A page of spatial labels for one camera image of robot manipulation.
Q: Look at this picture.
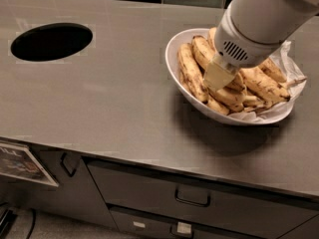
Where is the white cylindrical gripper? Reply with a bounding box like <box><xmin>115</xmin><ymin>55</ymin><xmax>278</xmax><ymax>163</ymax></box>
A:
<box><xmin>203</xmin><ymin>7</ymin><xmax>280</xmax><ymax>92</ymax></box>

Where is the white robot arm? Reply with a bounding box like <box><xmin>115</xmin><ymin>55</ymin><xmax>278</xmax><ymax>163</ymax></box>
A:
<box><xmin>203</xmin><ymin>0</ymin><xmax>319</xmax><ymax>91</ymax></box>

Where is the lower middle banana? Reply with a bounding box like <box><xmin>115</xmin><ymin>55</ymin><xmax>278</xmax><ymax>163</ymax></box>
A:
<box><xmin>209</xmin><ymin>88</ymin><xmax>259</xmax><ymax>113</ymax></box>

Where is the white oval bowl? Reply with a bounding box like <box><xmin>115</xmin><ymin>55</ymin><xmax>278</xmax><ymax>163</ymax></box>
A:
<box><xmin>165</xmin><ymin>28</ymin><xmax>294</xmax><ymax>125</ymax></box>

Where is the long central spotted banana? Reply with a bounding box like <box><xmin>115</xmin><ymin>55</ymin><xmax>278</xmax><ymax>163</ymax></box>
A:
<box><xmin>239</xmin><ymin>67</ymin><xmax>290</xmax><ymax>103</ymax></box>

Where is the white paper liner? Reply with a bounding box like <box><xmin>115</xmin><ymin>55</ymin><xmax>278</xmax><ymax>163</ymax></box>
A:
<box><xmin>242</xmin><ymin>41</ymin><xmax>307</xmax><ymax>119</ymax></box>

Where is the upper grey drawer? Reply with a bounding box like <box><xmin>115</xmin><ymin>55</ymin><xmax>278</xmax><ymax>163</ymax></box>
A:
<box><xmin>88</xmin><ymin>160</ymin><xmax>318</xmax><ymax>239</ymax></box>

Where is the grey drawer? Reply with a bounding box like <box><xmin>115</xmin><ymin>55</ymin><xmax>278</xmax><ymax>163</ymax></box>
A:
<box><xmin>88</xmin><ymin>160</ymin><xmax>318</xmax><ymax>239</ymax></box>
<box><xmin>110</xmin><ymin>206</ymin><xmax>258</xmax><ymax>239</ymax></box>

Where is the round black counter hole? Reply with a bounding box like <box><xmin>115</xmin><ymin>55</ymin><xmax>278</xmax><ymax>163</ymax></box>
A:
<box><xmin>10</xmin><ymin>23</ymin><xmax>93</xmax><ymax>62</ymax></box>

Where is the lower grey drawer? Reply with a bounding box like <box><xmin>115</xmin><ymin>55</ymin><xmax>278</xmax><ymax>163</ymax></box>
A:
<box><xmin>110</xmin><ymin>206</ymin><xmax>258</xmax><ymax>239</ymax></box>

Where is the grey cabinet door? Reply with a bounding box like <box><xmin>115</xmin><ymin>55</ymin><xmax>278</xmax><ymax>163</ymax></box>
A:
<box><xmin>0</xmin><ymin>147</ymin><xmax>117</xmax><ymax>229</ymax></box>

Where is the framed sign on cabinet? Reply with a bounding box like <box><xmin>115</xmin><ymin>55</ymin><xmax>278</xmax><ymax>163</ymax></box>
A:
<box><xmin>0</xmin><ymin>141</ymin><xmax>59</xmax><ymax>187</ymax></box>

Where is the black floor cable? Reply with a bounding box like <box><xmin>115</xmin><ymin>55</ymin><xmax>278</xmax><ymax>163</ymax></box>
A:
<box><xmin>25</xmin><ymin>208</ymin><xmax>38</xmax><ymax>239</ymax></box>

